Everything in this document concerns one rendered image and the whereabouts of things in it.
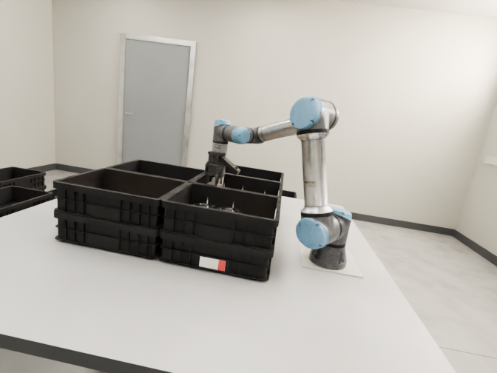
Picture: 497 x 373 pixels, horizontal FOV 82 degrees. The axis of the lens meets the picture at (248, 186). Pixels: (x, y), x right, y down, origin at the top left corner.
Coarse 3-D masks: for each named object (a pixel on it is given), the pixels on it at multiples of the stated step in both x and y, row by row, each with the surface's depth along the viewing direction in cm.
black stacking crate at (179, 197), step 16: (192, 192) 123; (208, 192) 122; (224, 192) 121; (240, 208) 122; (256, 208) 121; (272, 208) 120; (176, 224) 97; (192, 224) 97; (208, 224) 96; (224, 224) 95; (240, 224) 94; (224, 240) 96; (240, 240) 95; (256, 240) 95; (272, 240) 98
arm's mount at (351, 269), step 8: (304, 248) 129; (304, 256) 120; (352, 256) 127; (304, 264) 113; (312, 264) 114; (352, 264) 119; (336, 272) 111; (344, 272) 111; (352, 272) 112; (360, 272) 113
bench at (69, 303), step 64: (0, 256) 92; (64, 256) 97; (128, 256) 102; (0, 320) 67; (64, 320) 70; (128, 320) 72; (192, 320) 76; (256, 320) 79; (320, 320) 83; (384, 320) 87
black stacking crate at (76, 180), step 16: (80, 176) 112; (96, 176) 122; (112, 176) 127; (128, 176) 126; (64, 192) 100; (128, 192) 128; (144, 192) 127; (160, 192) 125; (64, 208) 101; (80, 208) 101; (96, 208) 100; (112, 208) 99; (128, 208) 99; (144, 208) 98; (160, 208) 100; (128, 224) 99; (144, 224) 99; (160, 224) 102
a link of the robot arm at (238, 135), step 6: (228, 126) 130; (234, 126) 129; (222, 132) 131; (228, 132) 128; (234, 132) 126; (240, 132) 124; (246, 132) 127; (252, 132) 133; (228, 138) 129; (234, 138) 126; (240, 138) 125; (246, 138) 128
